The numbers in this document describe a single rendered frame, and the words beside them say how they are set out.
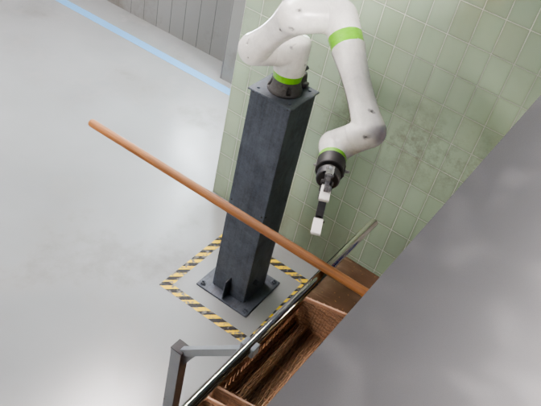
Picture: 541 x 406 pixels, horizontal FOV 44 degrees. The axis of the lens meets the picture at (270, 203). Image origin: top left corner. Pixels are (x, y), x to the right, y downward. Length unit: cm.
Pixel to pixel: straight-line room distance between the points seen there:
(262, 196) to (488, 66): 109
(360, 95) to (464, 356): 155
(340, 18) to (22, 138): 259
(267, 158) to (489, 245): 209
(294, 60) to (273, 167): 49
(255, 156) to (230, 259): 65
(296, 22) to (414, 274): 157
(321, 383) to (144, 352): 263
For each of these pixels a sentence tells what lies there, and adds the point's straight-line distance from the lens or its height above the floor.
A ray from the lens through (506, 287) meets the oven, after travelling 83.
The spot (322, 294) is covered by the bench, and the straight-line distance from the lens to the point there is 285.
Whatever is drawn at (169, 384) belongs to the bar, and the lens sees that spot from 223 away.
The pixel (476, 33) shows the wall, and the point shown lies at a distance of 292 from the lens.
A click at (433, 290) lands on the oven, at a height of 210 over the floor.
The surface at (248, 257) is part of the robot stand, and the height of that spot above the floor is 33.
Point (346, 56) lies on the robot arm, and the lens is 226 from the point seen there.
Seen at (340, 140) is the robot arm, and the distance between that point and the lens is 218.
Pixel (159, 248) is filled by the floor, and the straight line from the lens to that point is 370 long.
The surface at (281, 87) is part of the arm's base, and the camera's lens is 276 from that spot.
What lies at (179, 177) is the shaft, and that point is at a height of 120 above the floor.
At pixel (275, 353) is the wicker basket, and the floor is 59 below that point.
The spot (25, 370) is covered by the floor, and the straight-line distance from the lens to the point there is 321.
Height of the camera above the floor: 262
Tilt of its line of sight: 40 degrees down
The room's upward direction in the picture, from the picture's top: 14 degrees clockwise
